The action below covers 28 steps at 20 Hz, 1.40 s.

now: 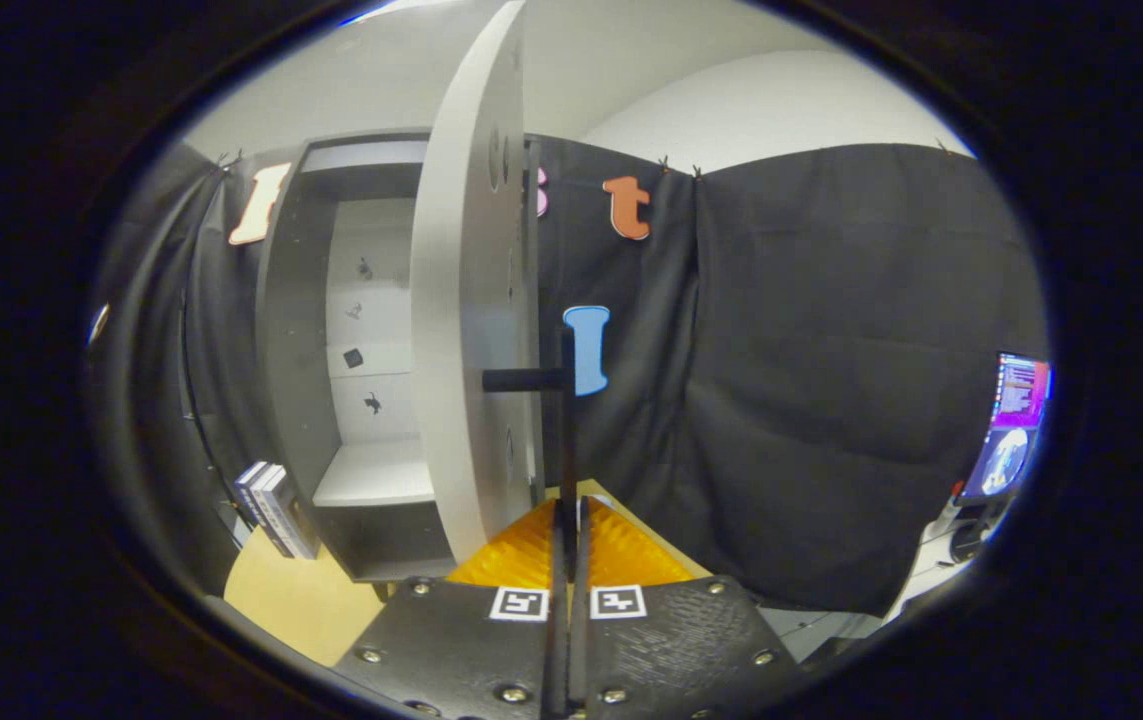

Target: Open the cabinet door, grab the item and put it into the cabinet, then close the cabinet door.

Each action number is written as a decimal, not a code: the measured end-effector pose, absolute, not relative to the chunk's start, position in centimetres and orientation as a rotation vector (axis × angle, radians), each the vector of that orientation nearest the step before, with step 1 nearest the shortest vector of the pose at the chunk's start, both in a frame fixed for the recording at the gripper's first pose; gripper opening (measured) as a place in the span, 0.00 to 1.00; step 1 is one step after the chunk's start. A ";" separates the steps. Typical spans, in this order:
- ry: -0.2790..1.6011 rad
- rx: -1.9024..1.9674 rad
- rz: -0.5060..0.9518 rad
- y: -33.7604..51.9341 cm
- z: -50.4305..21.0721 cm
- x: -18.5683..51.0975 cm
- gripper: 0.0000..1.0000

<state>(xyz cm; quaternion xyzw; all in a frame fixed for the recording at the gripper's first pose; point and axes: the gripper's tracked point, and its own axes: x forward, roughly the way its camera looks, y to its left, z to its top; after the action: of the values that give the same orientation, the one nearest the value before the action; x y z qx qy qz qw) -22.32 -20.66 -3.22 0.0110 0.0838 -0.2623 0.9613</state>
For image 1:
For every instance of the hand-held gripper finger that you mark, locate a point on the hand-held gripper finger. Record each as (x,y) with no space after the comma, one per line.
(559,650)
(579,650)

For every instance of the light grey cabinet door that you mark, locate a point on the light grey cabinet door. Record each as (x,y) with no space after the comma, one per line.
(461,300)

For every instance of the white cabinet shelf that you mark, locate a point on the white cabinet shelf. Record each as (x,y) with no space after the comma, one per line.
(371,475)

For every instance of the black backdrop cloth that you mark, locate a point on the black backdrop cloth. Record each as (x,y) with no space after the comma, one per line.
(831,350)

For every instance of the dark grey cabinet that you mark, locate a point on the dark grey cabinet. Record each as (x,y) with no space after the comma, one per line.
(286,350)

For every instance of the computer monitor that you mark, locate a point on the computer monitor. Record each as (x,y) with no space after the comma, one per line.
(1011,430)

